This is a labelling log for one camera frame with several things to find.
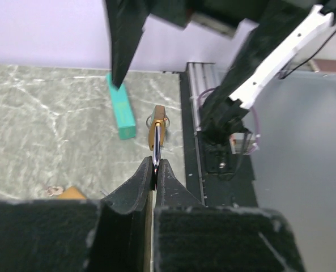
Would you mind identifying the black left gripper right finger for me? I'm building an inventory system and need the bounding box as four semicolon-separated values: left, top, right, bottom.
155;158;208;272

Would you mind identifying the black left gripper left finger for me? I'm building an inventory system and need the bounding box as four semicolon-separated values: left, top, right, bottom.
103;156;153;271

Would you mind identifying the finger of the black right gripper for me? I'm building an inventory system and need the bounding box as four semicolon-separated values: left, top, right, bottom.
105;0;149;88

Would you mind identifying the small brass padlock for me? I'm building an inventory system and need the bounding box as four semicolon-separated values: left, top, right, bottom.
146;105;170;174

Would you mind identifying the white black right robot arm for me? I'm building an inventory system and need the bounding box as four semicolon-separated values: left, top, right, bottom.
105;1;336;143

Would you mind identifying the teal rectangular box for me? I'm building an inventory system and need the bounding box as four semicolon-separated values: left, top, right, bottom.
106;73;136;140

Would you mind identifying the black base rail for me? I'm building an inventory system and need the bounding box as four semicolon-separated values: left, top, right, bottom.
179;72;258;207

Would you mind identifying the aluminium table frame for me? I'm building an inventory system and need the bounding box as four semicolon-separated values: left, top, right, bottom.
186;62;216;134

